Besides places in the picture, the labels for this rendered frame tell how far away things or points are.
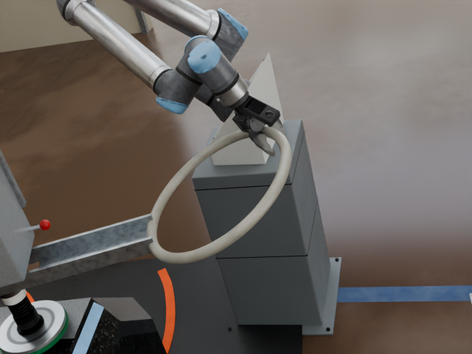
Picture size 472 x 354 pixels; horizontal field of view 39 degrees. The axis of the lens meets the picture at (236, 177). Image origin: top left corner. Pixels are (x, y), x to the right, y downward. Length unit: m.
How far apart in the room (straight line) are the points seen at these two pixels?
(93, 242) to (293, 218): 0.94
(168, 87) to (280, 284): 1.27
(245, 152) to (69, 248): 0.87
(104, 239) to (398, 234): 1.86
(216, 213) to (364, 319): 0.85
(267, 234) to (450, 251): 1.02
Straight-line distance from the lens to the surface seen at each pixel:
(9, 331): 2.18
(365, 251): 3.38
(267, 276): 2.88
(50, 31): 7.44
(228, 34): 2.51
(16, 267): 1.87
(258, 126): 1.87
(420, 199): 3.68
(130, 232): 1.97
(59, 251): 2.02
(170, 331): 3.22
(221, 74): 1.78
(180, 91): 1.90
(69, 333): 2.15
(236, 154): 2.59
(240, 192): 2.61
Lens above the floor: 2.22
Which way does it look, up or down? 32 degrees down
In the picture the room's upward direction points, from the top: 15 degrees counter-clockwise
